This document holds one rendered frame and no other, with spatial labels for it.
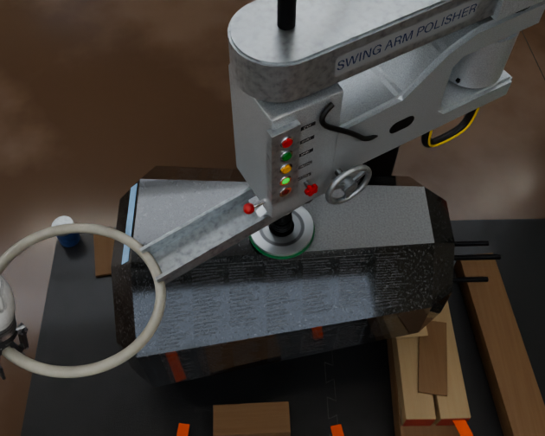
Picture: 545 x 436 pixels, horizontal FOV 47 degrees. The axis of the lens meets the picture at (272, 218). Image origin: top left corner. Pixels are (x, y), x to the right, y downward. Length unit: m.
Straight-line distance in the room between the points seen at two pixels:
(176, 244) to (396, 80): 0.79
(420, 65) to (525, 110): 2.12
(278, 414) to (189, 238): 0.95
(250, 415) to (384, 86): 1.42
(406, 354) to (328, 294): 0.58
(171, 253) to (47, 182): 1.62
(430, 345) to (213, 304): 0.94
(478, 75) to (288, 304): 0.93
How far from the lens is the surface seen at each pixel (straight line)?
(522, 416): 2.76
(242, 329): 2.13
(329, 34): 1.40
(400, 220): 2.15
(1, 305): 1.52
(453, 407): 2.55
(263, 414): 2.56
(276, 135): 1.43
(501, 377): 2.78
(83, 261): 3.08
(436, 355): 2.59
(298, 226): 2.06
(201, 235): 1.89
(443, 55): 1.71
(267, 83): 1.37
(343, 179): 1.73
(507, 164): 3.50
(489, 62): 1.91
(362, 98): 1.69
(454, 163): 3.42
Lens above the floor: 2.61
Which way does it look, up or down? 58 degrees down
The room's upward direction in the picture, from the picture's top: straight up
